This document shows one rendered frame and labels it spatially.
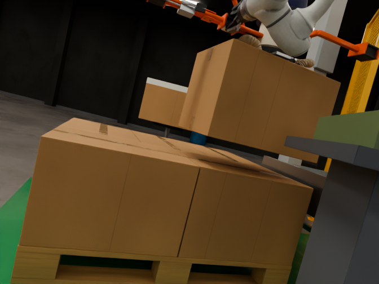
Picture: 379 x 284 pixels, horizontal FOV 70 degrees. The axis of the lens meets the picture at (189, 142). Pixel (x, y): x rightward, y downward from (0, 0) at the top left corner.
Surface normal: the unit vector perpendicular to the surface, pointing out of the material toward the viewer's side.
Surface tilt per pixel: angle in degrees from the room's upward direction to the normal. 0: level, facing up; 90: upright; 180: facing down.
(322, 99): 90
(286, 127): 90
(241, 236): 90
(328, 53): 90
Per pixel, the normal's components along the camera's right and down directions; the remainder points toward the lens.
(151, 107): 0.05, 0.09
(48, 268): 0.29, 0.15
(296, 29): -0.04, 0.41
